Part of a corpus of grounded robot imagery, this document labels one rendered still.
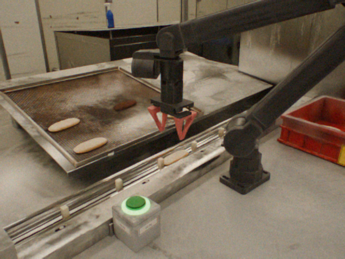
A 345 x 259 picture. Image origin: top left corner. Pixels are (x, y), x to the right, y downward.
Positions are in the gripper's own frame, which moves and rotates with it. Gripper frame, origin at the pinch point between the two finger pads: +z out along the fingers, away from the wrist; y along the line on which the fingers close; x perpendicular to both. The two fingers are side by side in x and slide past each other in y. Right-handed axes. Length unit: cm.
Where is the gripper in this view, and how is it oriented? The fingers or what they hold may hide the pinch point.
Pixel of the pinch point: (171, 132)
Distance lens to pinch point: 80.9
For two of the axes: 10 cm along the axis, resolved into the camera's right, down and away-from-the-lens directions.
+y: 7.3, 2.9, -6.2
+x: 6.9, -2.9, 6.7
